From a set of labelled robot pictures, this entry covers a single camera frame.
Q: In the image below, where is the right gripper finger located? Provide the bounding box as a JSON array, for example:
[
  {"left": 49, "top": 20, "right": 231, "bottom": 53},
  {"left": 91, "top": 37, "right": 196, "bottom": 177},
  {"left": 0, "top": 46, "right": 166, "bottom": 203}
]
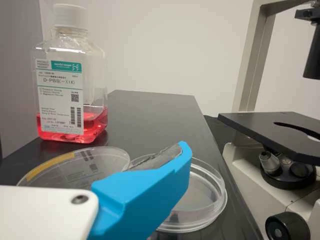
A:
[{"left": 86, "top": 140, "right": 193, "bottom": 240}]

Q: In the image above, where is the petri dish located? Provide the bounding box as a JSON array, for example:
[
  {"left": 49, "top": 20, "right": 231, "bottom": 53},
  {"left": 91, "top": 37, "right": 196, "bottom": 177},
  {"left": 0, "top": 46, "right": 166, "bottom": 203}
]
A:
[
  {"left": 16, "top": 146, "right": 131, "bottom": 190},
  {"left": 122, "top": 154, "right": 228, "bottom": 232}
]

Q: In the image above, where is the red liquid bottle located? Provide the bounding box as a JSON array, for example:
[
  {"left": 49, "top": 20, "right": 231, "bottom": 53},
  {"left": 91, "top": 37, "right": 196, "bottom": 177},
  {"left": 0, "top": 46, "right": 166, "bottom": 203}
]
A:
[{"left": 30, "top": 4, "right": 109, "bottom": 145}]

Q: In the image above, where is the cream microscope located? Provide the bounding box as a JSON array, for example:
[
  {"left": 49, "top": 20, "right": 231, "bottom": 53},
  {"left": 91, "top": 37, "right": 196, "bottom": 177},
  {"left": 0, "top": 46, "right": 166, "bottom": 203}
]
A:
[{"left": 217, "top": 0, "right": 320, "bottom": 240}]

